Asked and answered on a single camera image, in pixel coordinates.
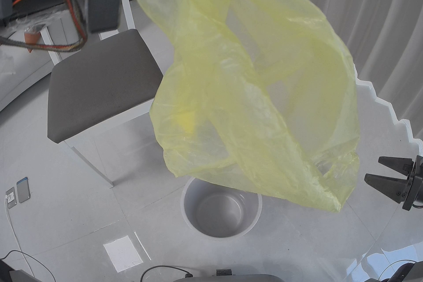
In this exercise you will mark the beige curtain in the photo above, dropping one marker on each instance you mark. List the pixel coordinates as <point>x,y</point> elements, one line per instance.
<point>380,9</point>

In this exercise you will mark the white trash bin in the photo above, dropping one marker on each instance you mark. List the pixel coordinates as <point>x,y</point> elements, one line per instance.
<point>221,214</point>

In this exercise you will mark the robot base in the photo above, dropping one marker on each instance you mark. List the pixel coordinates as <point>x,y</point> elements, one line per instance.
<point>224,279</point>

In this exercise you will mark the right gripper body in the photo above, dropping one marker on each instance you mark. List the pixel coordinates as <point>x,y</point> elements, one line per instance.
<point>416,188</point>

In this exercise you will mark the pale grey sofa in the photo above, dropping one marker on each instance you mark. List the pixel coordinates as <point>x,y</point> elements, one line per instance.
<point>19,75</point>

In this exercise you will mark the orange cushion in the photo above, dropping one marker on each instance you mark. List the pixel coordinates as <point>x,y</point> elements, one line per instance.
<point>32,37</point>

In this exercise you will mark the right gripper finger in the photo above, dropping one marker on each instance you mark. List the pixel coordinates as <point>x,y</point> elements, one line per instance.
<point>390,188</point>
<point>400,166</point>

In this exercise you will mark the grey and white chair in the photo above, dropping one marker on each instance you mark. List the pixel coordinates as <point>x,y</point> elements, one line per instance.
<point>99,85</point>

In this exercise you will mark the yellow plastic bag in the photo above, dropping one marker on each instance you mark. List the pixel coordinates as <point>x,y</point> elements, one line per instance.
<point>248,75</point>

